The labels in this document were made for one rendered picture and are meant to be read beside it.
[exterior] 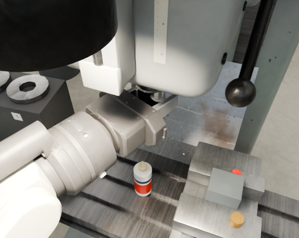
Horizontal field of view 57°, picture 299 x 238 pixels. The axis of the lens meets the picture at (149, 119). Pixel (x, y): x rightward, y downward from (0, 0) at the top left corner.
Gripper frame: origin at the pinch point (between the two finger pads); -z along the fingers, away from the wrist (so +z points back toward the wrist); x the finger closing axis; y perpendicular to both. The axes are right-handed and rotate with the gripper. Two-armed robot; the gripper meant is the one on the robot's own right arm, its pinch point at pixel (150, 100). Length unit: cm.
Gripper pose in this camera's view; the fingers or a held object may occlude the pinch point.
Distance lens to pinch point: 43.5
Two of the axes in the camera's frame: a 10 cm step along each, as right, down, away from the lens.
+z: -6.9, 5.1, -5.1
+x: -7.2, -5.0, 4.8
